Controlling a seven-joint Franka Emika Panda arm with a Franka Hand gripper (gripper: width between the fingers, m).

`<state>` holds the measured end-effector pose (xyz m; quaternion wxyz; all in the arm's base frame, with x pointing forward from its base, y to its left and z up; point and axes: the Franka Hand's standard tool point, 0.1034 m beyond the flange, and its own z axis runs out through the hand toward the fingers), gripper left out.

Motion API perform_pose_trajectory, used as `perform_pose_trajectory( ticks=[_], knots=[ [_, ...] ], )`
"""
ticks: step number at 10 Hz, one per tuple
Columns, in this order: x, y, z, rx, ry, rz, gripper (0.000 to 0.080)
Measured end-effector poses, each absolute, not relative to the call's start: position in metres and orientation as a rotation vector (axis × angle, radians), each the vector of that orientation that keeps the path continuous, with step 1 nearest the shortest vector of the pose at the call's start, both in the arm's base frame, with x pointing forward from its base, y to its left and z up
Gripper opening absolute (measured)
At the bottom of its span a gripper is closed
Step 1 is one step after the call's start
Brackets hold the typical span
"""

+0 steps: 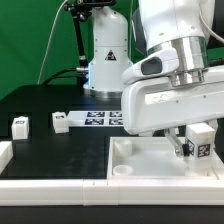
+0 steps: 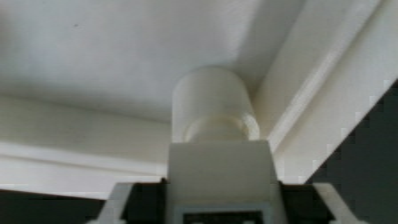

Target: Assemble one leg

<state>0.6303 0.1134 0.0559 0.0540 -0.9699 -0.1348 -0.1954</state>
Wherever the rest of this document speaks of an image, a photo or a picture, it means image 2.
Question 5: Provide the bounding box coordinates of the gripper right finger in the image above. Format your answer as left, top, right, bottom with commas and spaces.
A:
279, 183, 369, 224

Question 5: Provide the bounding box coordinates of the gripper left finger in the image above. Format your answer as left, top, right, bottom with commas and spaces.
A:
87, 182, 167, 224

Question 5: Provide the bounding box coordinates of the white table leg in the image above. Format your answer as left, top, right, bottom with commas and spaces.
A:
163, 139, 289, 224

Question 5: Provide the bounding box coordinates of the white square tabletop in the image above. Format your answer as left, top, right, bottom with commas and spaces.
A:
0, 0, 398, 198

